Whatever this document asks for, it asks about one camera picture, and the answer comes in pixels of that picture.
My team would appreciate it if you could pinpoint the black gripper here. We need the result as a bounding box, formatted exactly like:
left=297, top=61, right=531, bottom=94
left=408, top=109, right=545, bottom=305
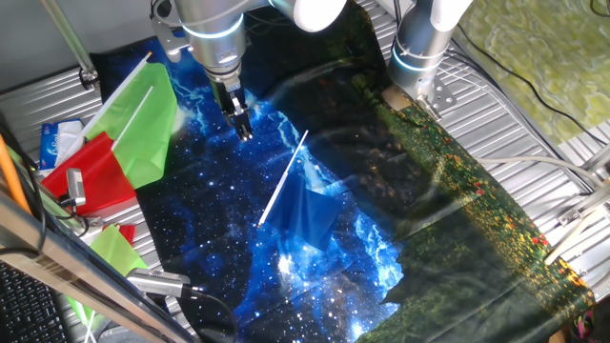
left=211, top=75, right=254, bottom=143

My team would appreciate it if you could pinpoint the blue flag white pole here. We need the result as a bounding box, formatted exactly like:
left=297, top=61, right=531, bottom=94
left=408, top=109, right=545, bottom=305
left=256, top=129, right=345, bottom=252

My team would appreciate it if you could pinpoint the large green flag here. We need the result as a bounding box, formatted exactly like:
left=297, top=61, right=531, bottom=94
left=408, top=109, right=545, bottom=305
left=54, top=50, right=179, bottom=191

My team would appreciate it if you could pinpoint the large red flag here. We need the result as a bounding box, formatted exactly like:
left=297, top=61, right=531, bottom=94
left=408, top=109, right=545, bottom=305
left=40, top=84, right=156, bottom=216

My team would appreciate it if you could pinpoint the small green flag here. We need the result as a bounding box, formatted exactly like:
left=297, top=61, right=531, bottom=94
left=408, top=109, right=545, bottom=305
left=65, top=223, right=150, bottom=343

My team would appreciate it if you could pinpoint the tan cardboard piece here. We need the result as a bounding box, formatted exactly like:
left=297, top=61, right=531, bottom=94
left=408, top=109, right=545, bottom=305
left=380, top=85, right=412, bottom=111

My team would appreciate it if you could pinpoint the blue white tissue pack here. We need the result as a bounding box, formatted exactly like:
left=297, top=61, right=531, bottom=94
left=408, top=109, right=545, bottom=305
left=38, top=118, right=87, bottom=172

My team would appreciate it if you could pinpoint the galaxy forest print tablecloth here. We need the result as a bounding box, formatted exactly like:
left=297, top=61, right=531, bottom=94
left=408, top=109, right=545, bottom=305
left=89, top=0, right=597, bottom=343

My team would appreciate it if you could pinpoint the grey stand pole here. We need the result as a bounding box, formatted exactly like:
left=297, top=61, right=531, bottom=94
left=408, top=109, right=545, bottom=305
left=40, top=0, right=100, bottom=91

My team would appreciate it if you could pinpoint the silver base mounting plate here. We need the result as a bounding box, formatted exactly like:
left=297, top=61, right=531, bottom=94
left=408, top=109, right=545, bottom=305
left=415, top=75, right=458, bottom=121

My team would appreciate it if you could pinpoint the orange pole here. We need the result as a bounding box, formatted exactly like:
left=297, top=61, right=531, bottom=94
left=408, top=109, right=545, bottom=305
left=0, top=134, right=31, bottom=214

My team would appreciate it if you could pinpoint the black keyboard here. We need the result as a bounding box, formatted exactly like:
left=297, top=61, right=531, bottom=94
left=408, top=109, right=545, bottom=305
left=0, top=260, right=72, bottom=343

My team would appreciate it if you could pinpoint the green yellow patterned cloth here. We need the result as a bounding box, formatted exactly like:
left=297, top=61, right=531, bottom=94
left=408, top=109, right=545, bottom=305
left=450, top=0, right=610, bottom=145

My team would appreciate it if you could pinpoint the aluminium profile beam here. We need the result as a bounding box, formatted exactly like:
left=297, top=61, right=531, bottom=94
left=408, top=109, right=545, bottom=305
left=542, top=142, right=610, bottom=268

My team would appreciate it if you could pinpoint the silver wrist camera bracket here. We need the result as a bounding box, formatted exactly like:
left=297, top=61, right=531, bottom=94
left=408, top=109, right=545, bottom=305
left=151, top=16, right=193, bottom=64

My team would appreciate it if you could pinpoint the small silver camera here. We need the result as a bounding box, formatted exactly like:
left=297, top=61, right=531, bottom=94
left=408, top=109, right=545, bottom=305
left=65, top=167, right=88, bottom=208

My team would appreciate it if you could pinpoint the silver camera clamp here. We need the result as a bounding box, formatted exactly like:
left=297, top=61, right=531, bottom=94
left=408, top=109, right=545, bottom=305
left=56, top=194, right=105, bottom=235

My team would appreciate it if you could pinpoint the long silver camera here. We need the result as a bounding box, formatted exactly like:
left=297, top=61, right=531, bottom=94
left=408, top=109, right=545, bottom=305
left=125, top=267, right=193, bottom=299

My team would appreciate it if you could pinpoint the black camera cable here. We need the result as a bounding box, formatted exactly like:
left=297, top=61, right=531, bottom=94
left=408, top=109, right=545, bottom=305
left=183, top=284, right=239, bottom=343

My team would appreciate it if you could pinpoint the black looping cable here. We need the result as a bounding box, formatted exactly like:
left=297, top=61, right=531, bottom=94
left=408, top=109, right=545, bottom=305
left=0, top=111, right=48, bottom=257

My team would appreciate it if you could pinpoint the aluminium frame bar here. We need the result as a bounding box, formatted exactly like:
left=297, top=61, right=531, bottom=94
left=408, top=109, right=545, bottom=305
left=0, top=188, right=199, bottom=343

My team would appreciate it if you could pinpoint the long black cable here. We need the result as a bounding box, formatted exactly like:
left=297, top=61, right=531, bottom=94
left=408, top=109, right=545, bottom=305
left=456, top=22, right=610, bottom=148

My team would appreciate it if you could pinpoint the grey hose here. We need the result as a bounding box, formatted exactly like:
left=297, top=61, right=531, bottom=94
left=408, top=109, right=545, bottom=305
left=476, top=154, right=609, bottom=188

